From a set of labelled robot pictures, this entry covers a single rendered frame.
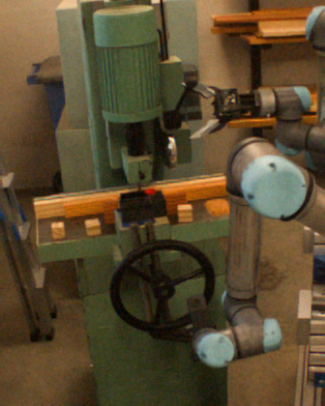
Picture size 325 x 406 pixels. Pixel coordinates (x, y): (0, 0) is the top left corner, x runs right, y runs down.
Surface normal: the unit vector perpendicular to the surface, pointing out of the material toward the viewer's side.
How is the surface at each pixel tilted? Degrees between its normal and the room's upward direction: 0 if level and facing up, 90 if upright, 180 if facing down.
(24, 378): 0
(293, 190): 85
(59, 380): 0
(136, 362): 90
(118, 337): 90
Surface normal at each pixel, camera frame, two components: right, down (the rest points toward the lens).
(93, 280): 0.18, 0.38
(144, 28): 0.70, 0.25
